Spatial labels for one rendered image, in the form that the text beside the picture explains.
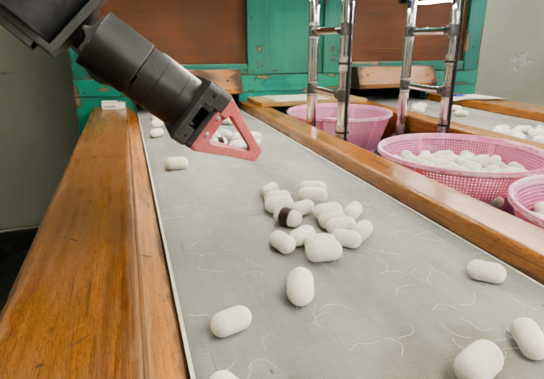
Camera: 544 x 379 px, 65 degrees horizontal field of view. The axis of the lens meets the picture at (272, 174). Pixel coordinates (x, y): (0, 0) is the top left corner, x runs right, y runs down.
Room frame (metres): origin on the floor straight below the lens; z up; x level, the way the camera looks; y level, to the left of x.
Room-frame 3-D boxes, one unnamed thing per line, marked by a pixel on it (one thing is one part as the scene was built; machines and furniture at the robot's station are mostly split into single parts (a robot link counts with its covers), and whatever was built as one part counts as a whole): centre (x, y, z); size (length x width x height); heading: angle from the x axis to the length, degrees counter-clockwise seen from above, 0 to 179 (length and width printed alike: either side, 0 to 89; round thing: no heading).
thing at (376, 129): (1.10, -0.17, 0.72); 0.27 x 0.27 x 0.10
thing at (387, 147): (0.69, -0.31, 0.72); 0.27 x 0.27 x 0.10
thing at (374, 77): (1.47, -0.41, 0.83); 0.30 x 0.06 x 0.07; 108
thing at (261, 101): (1.31, -0.10, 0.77); 0.33 x 0.15 x 0.01; 108
